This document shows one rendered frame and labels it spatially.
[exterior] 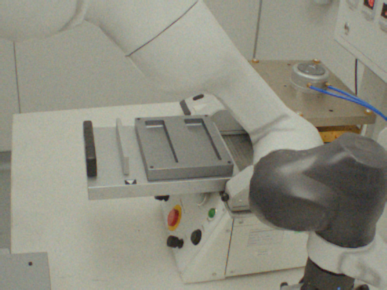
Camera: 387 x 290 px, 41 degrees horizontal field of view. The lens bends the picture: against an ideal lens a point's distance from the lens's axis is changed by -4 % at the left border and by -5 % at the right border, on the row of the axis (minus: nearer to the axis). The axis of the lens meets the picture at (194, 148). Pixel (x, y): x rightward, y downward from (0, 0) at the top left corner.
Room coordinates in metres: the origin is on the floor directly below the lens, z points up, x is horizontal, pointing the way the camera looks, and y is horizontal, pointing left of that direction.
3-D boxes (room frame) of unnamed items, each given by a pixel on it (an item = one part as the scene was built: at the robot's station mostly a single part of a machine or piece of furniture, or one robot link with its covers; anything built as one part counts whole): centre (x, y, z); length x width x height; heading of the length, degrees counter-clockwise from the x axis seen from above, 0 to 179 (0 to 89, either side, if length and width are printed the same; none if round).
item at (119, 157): (0.91, 0.07, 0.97); 0.30 x 0.22 x 0.08; 105
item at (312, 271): (0.55, -0.21, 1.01); 0.08 x 0.08 x 0.09
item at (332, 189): (0.55, -0.16, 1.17); 0.18 x 0.10 x 0.13; 83
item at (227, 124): (1.11, -0.12, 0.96); 0.25 x 0.05 x 0.07; 105
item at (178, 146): (0.93, 0.03, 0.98); 0.20 x 0.17 x 0.03; 15
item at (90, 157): (0.88, 0.21, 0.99); 0.15 x 0.02 x 0.04; 15
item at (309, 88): (0.98, -0.26, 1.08); 0.31 x 0.24 x 0.13; 15
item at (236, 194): (0.84, -0.19, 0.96); 0.26 x 0.05 x 0.07; 105
